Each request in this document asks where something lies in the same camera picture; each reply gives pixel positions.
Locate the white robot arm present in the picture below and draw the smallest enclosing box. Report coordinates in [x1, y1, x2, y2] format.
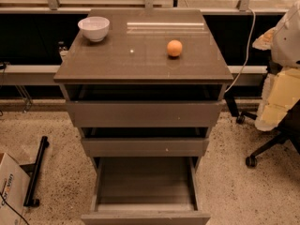
[252, 1, 300, 131]

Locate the cardboard box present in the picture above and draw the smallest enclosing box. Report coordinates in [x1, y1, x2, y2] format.
[0, 153, 30, 225]

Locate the black office chair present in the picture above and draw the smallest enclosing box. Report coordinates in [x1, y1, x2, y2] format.
[224, 58, 300, 169]

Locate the orange fruit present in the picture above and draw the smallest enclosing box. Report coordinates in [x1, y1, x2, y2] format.
[167, 40, 183, 57]

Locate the grey middle drawer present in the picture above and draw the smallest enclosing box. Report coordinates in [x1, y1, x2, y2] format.
[82, 127, 209, 158]

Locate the grey drawer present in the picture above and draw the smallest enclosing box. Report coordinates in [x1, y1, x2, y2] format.
[82, 127, 209, 158]
[82, 157, 210, 225]
[67, 84, 221, 128]

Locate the white ceramic bowl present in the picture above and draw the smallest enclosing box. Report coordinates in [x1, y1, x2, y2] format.
[78, 16, 110, 42]

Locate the grey bottom drawer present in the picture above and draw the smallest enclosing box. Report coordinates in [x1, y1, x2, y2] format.
[82, 157, 210, 225]

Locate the grey top drawer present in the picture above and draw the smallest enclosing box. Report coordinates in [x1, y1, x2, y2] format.
[67, 84, 221, 128]

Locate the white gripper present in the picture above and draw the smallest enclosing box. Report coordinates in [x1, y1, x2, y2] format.
[255, 68, 300, 131]

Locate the black metal stand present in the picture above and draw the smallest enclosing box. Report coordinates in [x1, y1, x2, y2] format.
[21, 136, 49, 207]

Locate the grey drawer cabinet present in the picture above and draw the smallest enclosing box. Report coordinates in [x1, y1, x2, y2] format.
[52, 8, 234, 173]

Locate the white cable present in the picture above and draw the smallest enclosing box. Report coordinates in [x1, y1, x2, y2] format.
[224, 7, 257, 94]

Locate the black cable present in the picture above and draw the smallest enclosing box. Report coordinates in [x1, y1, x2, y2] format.
[0, 191, 31, 225]

